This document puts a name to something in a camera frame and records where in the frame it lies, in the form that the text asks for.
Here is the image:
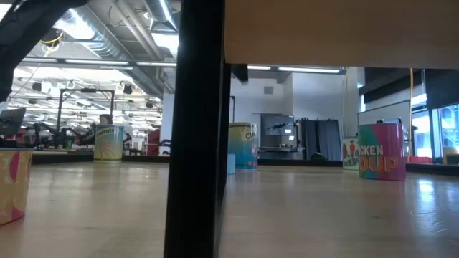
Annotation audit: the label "Cherries can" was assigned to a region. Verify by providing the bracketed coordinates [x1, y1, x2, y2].
[228, 122, 259, 171]

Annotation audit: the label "Carrots can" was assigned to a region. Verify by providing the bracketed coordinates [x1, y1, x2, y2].
[93, 123, 125, 164]

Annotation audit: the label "yellow and pink can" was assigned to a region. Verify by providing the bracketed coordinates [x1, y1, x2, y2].
[0, 148, 33, 226]

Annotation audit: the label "black shelf side panel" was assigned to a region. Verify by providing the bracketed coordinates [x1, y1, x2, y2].
[164, 0, 232, 258]

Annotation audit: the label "dark desk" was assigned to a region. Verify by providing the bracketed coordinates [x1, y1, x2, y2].
[257, 145, 306, 161]

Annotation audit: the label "black ceiling box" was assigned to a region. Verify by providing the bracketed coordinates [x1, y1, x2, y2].
[231, 63, 250, 82]

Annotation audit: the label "dark grey curtain partition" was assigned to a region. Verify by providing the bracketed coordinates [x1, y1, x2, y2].
[299, 118, 343, 161]

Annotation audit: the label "long ceiling light strip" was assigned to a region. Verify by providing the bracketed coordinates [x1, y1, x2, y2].
[19, 57, 179, 69]
[247, 64, 347, 75]

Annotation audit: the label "person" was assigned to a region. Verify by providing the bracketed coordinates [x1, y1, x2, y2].
[98, 113, 133, 144]

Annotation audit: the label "black background robot arms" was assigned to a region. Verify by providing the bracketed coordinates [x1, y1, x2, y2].
[30, 121, 97, 150]

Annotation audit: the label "red low object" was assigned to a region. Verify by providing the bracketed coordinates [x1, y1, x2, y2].
[407, 155, 434, 165]

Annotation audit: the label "black round ceiling device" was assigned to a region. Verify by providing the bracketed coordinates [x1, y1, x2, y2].
[38, 27, 65, 49]

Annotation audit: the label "black roller blind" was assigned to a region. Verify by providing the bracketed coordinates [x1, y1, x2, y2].
[425, 68, 459, 110]

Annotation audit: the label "dark computer monitor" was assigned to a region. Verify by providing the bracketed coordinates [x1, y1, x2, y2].
[0, 107, 27, 137]

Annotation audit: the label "large glass window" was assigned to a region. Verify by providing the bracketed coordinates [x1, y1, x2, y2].
[410, 92, 459, 161]

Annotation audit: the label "yellow object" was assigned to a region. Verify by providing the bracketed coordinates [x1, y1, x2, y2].
[442, 145, 459, 166]

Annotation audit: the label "silver spiral ceiling duct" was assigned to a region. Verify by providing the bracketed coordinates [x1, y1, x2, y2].
[143, 0, 180, 33]
[53, 5, 166, 100]

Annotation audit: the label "black metal frame rig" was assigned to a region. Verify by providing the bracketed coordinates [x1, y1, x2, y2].
[55, 87, 115, 148]

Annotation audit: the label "black aluminium table frame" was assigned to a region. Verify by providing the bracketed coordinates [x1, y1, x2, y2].
[31, 153, 459, 177]

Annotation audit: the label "yellow hanging cable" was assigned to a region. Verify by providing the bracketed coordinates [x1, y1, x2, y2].
[407, 67, 415, 162]

